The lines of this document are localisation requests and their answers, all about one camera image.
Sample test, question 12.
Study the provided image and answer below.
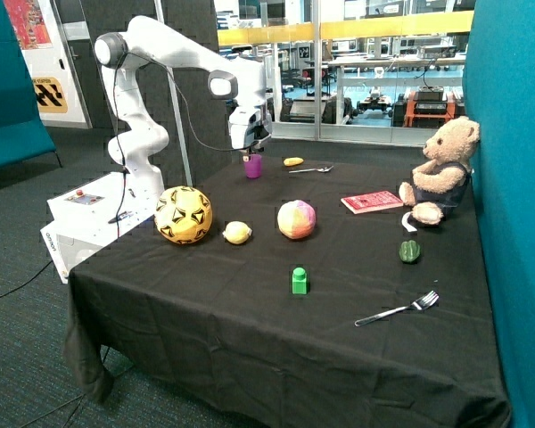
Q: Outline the green toy block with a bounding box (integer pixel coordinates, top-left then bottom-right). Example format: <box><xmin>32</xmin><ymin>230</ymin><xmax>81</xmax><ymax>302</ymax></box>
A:
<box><xmin>291</xmin><ymin>267</ymin><xmax>309</xmax><ymax>295</ymax></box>

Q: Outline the green toy pepper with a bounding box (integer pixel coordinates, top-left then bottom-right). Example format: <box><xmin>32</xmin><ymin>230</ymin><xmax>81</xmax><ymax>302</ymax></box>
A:
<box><xmin>399</xmin><ymin>240</ymin><xmax>421</xmax><ymax>264</ymax></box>

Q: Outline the pastel multicolour plush ball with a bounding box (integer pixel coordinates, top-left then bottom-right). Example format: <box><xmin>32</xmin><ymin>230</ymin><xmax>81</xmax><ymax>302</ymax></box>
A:
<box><xmin>276</xmin><ymin>200</ymin><xmax>317</xmax><ymax>240</ymax></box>

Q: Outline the yellow black soccer ball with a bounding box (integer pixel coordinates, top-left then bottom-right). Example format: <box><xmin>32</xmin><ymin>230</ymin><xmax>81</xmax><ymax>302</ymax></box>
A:
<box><xmin>154</xmin><ymin>186</ymin><xmax>213</xmax><ymax>244</ymax></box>

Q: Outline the yellow black sign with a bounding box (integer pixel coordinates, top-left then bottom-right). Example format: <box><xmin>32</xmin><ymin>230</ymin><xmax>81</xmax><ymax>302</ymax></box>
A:
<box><xmin>32</xmin><ymin>77</ymin><xmax>68</xmax><ymax>114</ymax></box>

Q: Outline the black tablecloth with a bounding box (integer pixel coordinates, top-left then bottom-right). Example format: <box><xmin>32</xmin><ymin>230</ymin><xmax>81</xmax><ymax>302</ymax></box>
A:
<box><xmin>63</xmin><ymin>159</ymin><xmax>512</xmax><ymax>427</ymax></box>

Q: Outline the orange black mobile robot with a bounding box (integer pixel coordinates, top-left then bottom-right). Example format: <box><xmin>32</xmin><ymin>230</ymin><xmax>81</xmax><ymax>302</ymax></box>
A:
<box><xmin>402</xmin><ymin>86</ymin><xmax>465</xmax><ymax>128</ymax></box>

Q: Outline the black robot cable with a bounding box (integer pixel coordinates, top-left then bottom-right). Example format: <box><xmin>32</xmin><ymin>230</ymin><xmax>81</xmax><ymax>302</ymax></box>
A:
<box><xmin>109</xmin><ymin>39</ymin><xmax>237</xmax><ymax>226</ymax></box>

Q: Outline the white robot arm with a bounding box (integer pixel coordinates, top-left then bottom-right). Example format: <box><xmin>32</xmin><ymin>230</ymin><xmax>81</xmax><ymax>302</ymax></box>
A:
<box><xmin>95</xmin><ymin>16</ymin><xmax>272</xmax><ymax>201</ymax></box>

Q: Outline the red book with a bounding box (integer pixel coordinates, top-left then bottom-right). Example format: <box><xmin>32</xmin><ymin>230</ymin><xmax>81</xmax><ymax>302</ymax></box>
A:
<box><xmin>341</xmin><ymin>191</ymin><xmax>404</xmax><ymax>214</ymax></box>

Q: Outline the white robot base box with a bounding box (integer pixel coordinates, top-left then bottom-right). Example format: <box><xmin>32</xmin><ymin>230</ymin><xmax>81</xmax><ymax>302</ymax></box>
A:
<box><xmin>41</xmin><ymin>172</ymin><xmax>164</xmax><ymax>284</ymax></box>

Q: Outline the teal partition wall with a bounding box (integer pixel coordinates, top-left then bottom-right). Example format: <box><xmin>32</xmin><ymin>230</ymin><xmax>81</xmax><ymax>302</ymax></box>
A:
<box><xmin>464</xmin><ymin>1</ymin><xmax>535</xmax><ymax>427</ymax></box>

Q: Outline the small yellow ball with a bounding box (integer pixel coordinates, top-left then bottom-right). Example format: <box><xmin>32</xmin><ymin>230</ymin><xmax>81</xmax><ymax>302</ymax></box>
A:
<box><xmin>222</xmin><ymin>221</ymin><xmax>252</xmax><ymax>245</ymax></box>

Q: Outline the purple plastic cup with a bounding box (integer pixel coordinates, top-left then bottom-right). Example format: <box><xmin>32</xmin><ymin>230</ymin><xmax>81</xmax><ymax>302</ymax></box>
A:
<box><xmin>243</xmin><ymin>153</ymin><xmax>262</xmax><ymax>179</ymax></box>

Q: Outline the teal sofa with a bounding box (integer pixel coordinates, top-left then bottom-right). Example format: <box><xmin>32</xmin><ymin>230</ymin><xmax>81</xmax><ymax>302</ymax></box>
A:
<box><xmin>0</xmin><ymin>1</ymin><xmax>57</xmax><ymax>168</ymax></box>

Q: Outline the metal spoon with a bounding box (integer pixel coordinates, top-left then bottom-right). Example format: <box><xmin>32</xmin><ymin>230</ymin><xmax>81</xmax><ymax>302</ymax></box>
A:
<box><xmin>289</xmin><ymin>165</ymin><xmax>334</xmax><ymax>174</ymax></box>

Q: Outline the brown teddy bear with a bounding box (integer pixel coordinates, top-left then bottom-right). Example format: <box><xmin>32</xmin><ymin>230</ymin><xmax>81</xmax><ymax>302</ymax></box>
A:
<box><xmin>399</xmin><ymin>116</ymin><xmax>481</xmax><ymax>226</ymax></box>

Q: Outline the red wall poster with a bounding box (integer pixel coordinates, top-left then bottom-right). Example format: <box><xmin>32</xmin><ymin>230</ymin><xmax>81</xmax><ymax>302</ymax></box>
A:
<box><xmin>3</xmin><ymin>0</ymin><xmax>53</xmax><ymax>50</ymax></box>

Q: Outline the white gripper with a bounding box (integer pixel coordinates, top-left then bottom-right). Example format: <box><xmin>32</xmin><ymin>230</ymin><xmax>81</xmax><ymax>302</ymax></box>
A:
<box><xmin>228</xmin><ymin>105</ymin><xmax>272</xmax><ymax>162</ymax></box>

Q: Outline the metal fork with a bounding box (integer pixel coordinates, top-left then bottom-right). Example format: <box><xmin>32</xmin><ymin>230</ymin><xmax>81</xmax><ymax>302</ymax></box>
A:
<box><xmin>354</xmin><ymin>291</ymin><xmax>440</xmax><ymax>327</ymax></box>

